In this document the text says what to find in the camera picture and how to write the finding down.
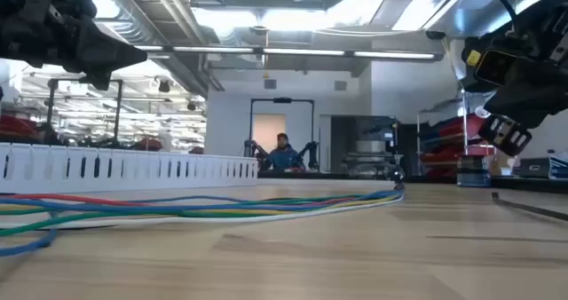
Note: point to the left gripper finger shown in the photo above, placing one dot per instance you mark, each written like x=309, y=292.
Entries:
x=106, y=51

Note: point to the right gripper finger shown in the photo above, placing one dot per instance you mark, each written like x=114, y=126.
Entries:
x=528, y=104
x=466, y=76

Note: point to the black zip tie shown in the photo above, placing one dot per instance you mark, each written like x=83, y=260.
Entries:
x=532, y=209

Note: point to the black background robot arm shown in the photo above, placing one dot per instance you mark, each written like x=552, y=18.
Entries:
x=311, y=153
x=255, y=153

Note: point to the white round lamp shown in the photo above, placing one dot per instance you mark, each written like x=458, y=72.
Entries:
x=481, y=112

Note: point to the red storage rack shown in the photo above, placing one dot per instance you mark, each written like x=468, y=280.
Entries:
x=448, y=131

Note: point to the grey equipment box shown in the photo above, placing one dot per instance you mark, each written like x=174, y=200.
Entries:
x=534, y=168

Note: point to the blue white box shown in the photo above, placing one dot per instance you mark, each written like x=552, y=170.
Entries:
x=560, y=166

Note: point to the red storage bins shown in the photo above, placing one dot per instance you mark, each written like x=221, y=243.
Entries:
x=18, y=127

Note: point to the long ceiling light strip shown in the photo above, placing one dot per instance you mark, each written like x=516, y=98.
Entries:
x=302, y=51

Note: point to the person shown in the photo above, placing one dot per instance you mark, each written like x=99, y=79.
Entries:
x=284, y=158

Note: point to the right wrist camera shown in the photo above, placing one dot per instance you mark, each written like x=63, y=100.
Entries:
x=497, y=67

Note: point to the black background gantry frame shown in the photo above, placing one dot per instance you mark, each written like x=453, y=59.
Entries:
x=119, y=113
x=251, y=127

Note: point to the black aluminium table frame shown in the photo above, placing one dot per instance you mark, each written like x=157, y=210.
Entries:
x=333, y=175

